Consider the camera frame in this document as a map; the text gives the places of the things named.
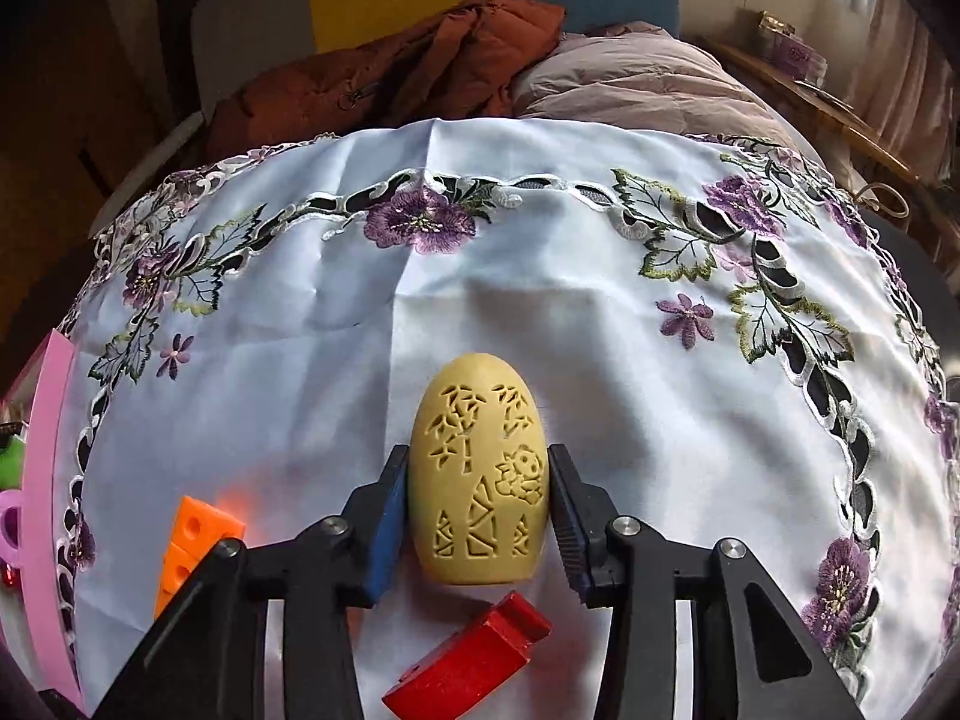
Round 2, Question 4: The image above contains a magenta disc toy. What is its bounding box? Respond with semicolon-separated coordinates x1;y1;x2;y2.
0;487;23;567

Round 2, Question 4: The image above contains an orange block with holes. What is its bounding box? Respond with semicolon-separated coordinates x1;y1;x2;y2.
154;496;248;620

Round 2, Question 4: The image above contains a pink curtain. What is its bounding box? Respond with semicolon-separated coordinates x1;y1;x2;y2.
844;0;960;181

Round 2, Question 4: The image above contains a wooden side desk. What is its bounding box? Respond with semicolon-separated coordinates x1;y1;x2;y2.
697;34;960;263

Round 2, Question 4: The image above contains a beige pink puffer jacket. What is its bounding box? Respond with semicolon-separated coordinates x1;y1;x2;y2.
514;22;848;181

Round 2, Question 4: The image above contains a white bed side rail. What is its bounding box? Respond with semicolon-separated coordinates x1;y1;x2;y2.
90;111;207;237

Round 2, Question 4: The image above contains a black upright board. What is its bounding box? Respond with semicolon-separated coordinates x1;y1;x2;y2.
157;0;211;121

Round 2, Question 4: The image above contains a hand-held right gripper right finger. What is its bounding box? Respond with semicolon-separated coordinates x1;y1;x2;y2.
547;444;863;720

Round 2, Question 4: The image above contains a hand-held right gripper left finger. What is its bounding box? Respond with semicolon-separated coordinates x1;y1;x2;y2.
90;444;410;720

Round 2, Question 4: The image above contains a pink shallow box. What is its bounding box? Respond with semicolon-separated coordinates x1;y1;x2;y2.
0;330;87;710

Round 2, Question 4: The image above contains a green and white round toy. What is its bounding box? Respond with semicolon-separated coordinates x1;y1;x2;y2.
0;435;27;488

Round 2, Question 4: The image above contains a white floral embroidered tablecloth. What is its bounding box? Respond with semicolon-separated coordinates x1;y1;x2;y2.
56;116;960;720

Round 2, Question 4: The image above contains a red wooden block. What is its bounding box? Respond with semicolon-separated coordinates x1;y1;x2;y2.
382;591;554;720

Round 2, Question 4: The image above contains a yellow carved egg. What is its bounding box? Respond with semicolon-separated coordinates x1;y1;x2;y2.
405;352;552;587

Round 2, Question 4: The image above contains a purple box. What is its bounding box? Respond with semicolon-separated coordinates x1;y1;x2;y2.
754;11;826;80

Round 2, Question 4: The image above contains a rust brown padded jacket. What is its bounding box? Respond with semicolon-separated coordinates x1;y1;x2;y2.
206;0;567;158

